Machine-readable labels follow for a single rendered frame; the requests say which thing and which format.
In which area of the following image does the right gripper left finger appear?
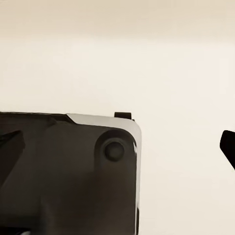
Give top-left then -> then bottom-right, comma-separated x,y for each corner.
0,130 -> 25,188

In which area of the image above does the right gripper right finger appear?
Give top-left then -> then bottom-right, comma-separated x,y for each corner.
219,130 -> 235,169

